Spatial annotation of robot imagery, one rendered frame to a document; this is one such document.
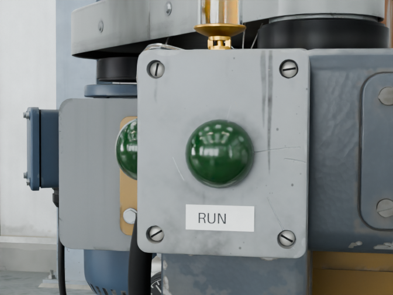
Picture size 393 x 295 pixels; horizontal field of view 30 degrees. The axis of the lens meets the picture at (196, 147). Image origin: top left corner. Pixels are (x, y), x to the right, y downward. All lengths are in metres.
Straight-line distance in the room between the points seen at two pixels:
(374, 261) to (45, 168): 0.38
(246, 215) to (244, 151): 0.03
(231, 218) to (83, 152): 0.49
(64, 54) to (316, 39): 4.97
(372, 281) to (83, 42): 0.40
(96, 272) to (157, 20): 0.33
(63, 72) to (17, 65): 0.72
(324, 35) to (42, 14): 5.55
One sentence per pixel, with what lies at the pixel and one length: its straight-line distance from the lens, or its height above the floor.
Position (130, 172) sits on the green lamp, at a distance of 0.34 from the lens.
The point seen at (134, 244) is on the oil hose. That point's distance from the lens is 0.40.
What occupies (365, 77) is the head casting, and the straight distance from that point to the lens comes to 0.37.
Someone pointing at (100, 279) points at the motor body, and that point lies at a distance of 0.85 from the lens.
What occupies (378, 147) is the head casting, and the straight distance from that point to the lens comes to 0.37.
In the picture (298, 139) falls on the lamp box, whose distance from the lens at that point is 0.32.
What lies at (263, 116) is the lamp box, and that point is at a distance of 0.32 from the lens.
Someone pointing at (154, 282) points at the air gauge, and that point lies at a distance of 0.59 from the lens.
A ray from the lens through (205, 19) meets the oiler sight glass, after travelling 0.40.
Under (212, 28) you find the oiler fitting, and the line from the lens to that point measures 0.39.
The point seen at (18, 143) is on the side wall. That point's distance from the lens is 6.04.
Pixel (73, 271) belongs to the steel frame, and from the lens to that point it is 5.51.
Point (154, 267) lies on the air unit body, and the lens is 0.60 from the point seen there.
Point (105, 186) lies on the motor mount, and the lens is 0.79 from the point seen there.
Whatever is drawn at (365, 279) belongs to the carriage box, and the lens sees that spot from 0.67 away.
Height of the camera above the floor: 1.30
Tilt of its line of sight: 3 degrees down
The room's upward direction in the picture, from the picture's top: straight up
